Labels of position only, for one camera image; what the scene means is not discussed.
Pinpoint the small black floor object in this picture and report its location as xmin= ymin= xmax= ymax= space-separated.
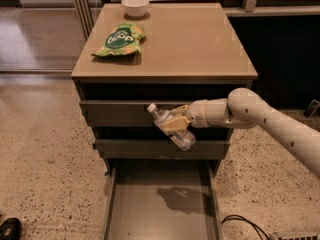
xmin=303 ymin=99 xmax=320 ymax=118

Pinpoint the black cable on floor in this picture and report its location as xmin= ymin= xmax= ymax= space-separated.
xmin=221 ymin=214 xmax=270 ymax=240

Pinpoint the top grey drawer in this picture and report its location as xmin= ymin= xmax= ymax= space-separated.
xmin=79 ymin=99 xmax=247 ymax=129

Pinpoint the floor vent grille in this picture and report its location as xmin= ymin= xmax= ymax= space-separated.
xmin=270 ymin=231 xmax=320 ymax=240

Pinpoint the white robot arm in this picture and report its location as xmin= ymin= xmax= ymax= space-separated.
xmin=159 ymin=88 xmax=320 ymax=178

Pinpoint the black shoe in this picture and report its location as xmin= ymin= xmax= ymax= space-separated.
xmin=0 ymin=217 xmax=21 ymax=240

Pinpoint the clear plastic water bottle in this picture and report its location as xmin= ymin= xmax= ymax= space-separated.
xmin=147 ymin=103 xmax=195 ymax=151

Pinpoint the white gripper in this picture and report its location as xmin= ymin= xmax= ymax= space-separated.
xmin=159 ymin=100 xmax=209 ymax=134

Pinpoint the green snack bag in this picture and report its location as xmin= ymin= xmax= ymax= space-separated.
xmin=93 ymin=22 xmax=146 ymax=57

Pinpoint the grey drawer cabinet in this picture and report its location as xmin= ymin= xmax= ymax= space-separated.
xmin=72 ymin=3 xmax=257 ymax=168

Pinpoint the white ceramic bowl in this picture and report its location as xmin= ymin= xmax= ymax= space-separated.
xmin=121 ymin=0 xmax=150 ymax=18

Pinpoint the bottom grey open drawer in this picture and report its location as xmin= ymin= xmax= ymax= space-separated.
xmin=102 ymin=160 xmax=223 ymax=240

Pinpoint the middle grey drawer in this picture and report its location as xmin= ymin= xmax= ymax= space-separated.
xmin=95 ymin=139 xmax=230 ymax=160

